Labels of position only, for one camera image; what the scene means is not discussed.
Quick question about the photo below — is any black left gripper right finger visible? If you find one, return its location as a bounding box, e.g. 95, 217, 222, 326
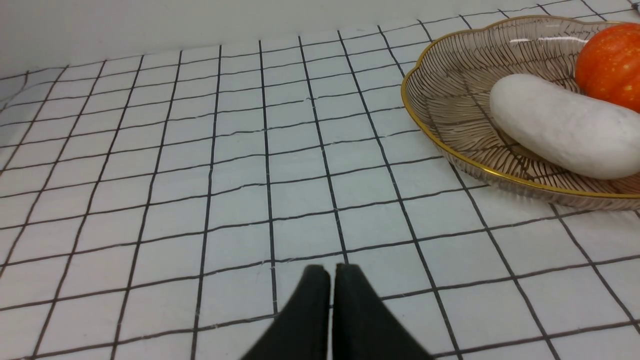
332, 263, 434, 360

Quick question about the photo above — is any white black grid tablecloth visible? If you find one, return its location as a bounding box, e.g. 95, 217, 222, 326
0, 0, 639, 360

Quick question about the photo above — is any white radish with leaves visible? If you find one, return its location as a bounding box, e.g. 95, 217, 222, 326
489, 74, 640, 180

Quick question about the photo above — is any small orange pumpkin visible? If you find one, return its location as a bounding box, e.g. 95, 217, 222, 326
574, 23, 640, 112

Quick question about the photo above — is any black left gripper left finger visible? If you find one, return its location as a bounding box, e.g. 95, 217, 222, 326
242, 265, 331, 360

